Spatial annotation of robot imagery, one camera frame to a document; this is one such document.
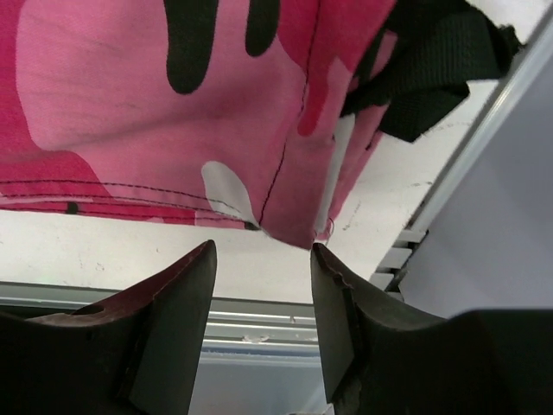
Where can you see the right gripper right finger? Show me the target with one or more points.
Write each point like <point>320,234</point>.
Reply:
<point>382,356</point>

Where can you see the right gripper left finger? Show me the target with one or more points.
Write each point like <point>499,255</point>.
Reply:
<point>135,352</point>

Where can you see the pink camouflage trousers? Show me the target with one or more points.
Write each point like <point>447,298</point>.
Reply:
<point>245,114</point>

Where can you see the aluminium frame rail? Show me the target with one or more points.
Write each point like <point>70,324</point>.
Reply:
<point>262,289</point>

